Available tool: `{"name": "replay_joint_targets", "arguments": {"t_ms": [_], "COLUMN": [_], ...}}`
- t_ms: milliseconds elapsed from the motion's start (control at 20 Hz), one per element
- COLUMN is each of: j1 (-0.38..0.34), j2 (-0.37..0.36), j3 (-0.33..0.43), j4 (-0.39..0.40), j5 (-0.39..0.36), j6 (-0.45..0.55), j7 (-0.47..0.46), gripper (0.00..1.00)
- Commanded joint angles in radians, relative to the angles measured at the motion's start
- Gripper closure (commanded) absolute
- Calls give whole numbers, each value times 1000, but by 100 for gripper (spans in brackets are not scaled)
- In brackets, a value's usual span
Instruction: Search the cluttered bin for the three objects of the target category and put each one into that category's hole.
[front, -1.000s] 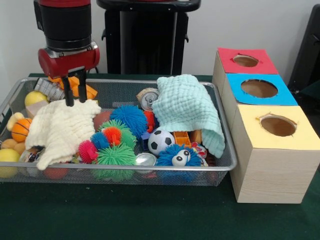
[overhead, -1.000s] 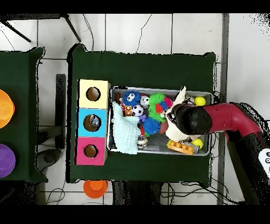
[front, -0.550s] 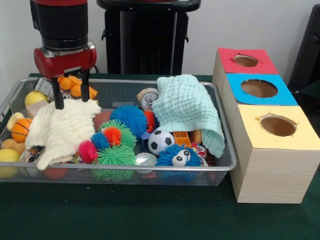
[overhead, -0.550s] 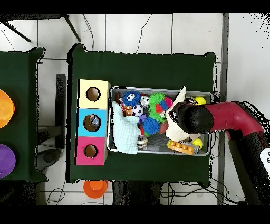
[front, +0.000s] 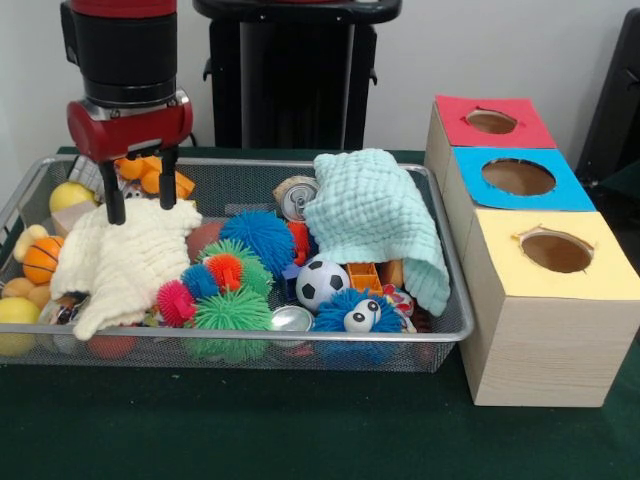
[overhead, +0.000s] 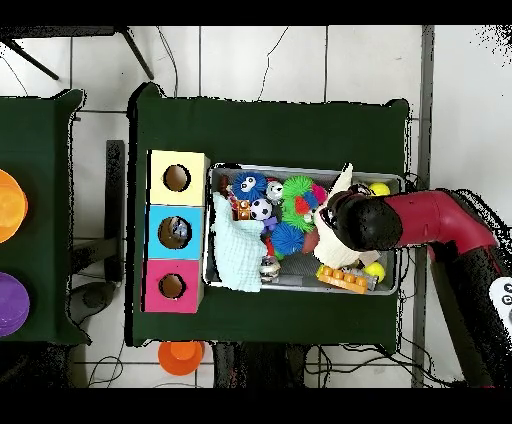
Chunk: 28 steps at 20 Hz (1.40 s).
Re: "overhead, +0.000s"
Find mint muslin cloth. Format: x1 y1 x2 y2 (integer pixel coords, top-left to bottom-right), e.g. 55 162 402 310
211 191 268 293

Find crushed clear plastic bottle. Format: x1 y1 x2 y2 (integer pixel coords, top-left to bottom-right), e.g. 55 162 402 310
169 217 190 242

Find cream muslin cloth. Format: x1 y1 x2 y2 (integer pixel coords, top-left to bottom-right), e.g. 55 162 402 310
313 162 381 270

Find long orange toy block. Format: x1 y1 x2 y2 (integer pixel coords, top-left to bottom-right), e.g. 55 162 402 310
315 264 369 295

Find wooden box with three holes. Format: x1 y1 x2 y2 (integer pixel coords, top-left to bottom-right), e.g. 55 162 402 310
140 149 211 314

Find black and white soccer ball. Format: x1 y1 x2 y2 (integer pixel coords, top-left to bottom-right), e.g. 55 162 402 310
250 198 274 222

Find blue spiky ball with eyes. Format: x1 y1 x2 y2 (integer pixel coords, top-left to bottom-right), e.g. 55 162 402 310
232 171 268 202

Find blue spiky rubber ball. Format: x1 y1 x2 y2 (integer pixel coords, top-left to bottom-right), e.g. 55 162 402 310
270 222 307 257

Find multicoloured spiky caterpillar toy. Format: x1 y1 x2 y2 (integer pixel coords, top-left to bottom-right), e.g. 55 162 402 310
280 183 329 233

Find green spiky rubber ball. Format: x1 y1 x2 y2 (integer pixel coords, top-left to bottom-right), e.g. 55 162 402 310
281 175 315 200

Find dark green tablecloth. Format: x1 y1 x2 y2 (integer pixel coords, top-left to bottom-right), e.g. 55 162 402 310
125 81 411 353
0 88 91 347

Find small yellow ball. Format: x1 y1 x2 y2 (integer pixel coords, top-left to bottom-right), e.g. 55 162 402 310
362 261 386 284

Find orange plastic cup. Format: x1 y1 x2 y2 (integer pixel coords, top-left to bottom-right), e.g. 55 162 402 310
157 340 206 377

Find grey round stand base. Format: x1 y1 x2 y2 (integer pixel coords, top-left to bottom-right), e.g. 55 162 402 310
68 280 118 326

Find black stand legs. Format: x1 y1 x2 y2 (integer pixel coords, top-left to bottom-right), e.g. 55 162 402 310
0 25 155 81

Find orange plastic bowl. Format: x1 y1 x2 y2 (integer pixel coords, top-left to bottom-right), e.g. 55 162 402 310
0 169 29 244

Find purple plastic bowl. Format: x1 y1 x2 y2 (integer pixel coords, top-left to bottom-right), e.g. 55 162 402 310
0 271 31 338

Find silver wire mesh bin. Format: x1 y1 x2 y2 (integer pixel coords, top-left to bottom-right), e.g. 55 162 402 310
202 161 405 296

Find black floor post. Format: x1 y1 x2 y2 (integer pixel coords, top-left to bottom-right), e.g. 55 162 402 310
104 139 126 283

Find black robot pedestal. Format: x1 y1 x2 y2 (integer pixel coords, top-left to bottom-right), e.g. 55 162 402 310
211 341 309 389

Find grey floor cable cover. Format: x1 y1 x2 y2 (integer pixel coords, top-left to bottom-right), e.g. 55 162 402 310
411 25 436 389

